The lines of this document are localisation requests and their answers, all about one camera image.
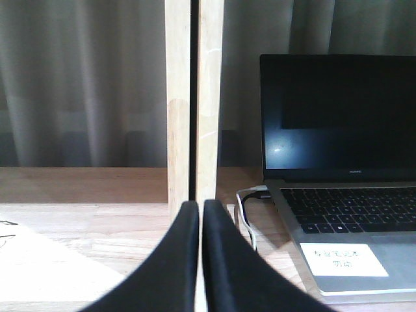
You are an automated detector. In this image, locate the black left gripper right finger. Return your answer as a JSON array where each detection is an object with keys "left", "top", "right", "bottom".
[{"left": 202, "top": 200, "right": 330, "bottom": 311}]

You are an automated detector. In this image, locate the wooden shelf unit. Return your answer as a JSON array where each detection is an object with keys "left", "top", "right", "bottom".
[{"left": 0, "top": 0, "right": 416, "bottom": 312}]

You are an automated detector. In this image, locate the black left laptop cable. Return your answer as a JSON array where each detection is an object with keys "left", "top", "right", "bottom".
[{"left": 241, "top": 190, "right": 271, "bottom": 228}]

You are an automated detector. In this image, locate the white paper sheet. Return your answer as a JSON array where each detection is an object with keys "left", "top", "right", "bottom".
[{"left": 1, "top": 212, "right": 125, "bottom": 302}]

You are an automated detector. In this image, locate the grey curtain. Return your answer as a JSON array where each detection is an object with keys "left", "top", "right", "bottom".
[{"left": 0, "top": 0, "right": 416, "bottom": 168}]

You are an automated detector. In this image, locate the silver laptop with stickers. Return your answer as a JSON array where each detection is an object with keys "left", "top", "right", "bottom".
[{"left": 259, "top": 54, "right": 415, "bottom": 296}]

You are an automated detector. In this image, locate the white cable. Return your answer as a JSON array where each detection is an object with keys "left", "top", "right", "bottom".
[{"left": 236, "top": 185, "right": 268, "bottom": 253}]

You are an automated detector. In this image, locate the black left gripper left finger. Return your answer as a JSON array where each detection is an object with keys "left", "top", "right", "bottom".
[{"left": 82, "top": 201, "right": 199, "bottom": 311}]

